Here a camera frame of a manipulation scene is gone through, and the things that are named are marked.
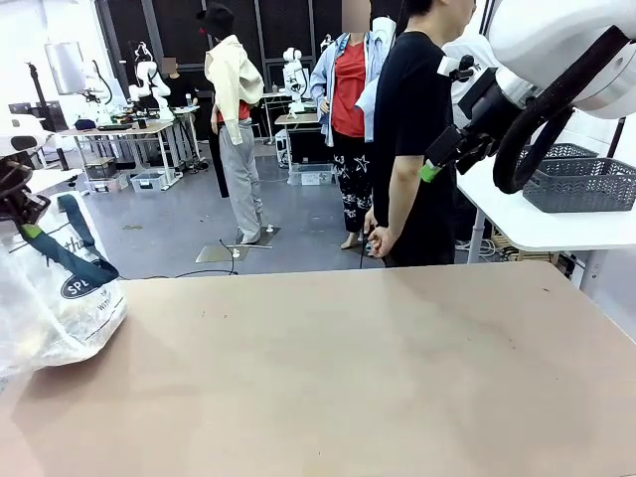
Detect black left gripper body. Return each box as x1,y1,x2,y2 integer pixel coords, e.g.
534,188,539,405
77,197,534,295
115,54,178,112
0,154,52,226

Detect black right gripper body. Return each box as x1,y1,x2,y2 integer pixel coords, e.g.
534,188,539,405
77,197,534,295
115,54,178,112
456,66,505,134

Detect translucent shopping bag navy handles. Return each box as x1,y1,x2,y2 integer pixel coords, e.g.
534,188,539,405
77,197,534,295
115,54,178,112
0,192,130,380

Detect black cord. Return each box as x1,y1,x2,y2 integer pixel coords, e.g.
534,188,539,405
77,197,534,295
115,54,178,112
358,226,375,270

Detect person's right forearm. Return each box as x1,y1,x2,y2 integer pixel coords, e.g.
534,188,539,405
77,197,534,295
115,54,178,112
386,152,424,236

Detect person's right hand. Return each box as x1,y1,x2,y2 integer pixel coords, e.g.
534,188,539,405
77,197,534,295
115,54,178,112
370,225,399,259

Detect person in black t-shirt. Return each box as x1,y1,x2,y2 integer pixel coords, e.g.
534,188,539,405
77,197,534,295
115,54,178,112
370,0,477,269

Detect white desk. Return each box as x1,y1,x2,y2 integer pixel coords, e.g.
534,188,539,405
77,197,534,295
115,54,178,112
29,167,84,188

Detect black stand with tray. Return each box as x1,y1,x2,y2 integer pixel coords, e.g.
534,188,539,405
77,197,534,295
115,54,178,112
8,61,70,173

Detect clear lidded storage box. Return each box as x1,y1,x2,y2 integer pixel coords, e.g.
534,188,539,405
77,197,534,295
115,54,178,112
82,171,130,196

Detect white side table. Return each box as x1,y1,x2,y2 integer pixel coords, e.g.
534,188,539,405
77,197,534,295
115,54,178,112
455,167,636,295

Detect mannequin red top blue shirt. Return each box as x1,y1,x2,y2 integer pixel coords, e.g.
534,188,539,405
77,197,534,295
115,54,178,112
310,0,398,252

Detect background workbench with clutter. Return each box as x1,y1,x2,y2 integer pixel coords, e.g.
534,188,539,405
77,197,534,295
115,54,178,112
59,104,203,191

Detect grey floor storage bin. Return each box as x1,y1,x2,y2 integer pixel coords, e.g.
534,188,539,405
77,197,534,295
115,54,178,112
129,167,176,194

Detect white board panel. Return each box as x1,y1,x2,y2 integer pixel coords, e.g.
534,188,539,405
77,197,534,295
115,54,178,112
43,41,86,96

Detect clear floor storage box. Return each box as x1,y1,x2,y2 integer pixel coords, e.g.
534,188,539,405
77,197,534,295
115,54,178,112
287,162,335,187

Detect black slanted tripod leg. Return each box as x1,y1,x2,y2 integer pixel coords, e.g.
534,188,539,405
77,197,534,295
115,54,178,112
606,116,626,160

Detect small background desk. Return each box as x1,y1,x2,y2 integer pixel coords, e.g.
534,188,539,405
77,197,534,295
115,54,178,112
273,111,320,169

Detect seated person in dark clothes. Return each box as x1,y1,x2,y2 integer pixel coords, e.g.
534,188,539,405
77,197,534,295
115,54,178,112
160,56,201,109

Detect mannequin with cream hoodie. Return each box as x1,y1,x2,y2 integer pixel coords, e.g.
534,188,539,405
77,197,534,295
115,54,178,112
196,2,267,244

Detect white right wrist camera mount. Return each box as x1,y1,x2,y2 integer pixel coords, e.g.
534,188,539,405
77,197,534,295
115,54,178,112
435,53,480,83

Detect black right arm cable sleeve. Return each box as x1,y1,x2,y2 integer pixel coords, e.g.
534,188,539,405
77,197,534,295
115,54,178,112
491,24,633,196

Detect metal mannequin base plate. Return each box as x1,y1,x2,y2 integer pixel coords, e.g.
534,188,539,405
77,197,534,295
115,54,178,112
195,226,282,264

